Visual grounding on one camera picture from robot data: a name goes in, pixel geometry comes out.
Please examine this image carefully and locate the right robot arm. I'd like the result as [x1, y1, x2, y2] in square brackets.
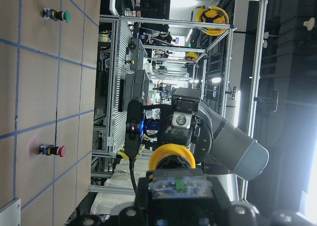
[158, 88, 269, 180]

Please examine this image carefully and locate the red push button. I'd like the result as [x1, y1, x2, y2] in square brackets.
[39, 144, 66, 157]

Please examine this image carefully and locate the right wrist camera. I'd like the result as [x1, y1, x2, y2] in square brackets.
[124, 97, 145, 159]

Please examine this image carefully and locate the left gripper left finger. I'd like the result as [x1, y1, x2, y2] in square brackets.
[117, 175, 159, 226]

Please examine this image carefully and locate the yellow hard hat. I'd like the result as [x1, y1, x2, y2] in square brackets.
[195, 5, 230, 36]
[184, 52, 198, 61]

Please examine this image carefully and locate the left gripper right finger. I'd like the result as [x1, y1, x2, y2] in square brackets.
[207, 176, 260, 226]

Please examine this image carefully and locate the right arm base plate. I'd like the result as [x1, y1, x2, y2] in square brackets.
[0, 198, 21, 226]

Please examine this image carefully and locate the green push button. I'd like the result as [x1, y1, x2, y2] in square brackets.
[42, 8, 72, 23]

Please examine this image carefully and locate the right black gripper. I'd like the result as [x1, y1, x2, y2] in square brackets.
[158, 87, 213, 164]

